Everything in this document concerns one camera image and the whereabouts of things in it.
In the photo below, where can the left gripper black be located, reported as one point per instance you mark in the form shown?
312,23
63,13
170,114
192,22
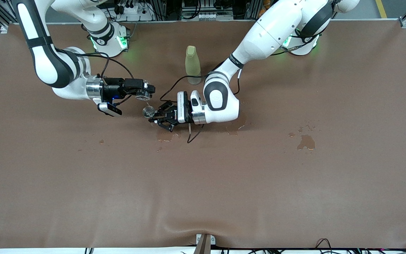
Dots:
171,115

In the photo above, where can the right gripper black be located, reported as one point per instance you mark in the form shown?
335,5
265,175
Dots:
110,91

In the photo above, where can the clear glass measuring cup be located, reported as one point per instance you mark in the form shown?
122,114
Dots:
143,93

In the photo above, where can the steel jigger cup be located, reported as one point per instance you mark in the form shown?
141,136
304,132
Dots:
148,112

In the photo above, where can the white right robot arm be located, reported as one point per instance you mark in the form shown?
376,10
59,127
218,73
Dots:
44,63

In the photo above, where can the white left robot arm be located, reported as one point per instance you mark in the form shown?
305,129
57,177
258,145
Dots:
266,31

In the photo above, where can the brown liquid puddle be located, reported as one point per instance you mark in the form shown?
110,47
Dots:
307,143
240,126
166,135

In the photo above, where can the yellow-green bottle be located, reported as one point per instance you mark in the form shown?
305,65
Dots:
192,60

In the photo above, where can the white power strip with plugs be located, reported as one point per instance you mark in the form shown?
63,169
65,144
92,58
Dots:
130,10

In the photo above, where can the brown table mat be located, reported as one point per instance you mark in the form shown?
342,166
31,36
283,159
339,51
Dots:
203,194

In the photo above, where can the orange snack packets pile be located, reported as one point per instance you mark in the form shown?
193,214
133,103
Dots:
266,3

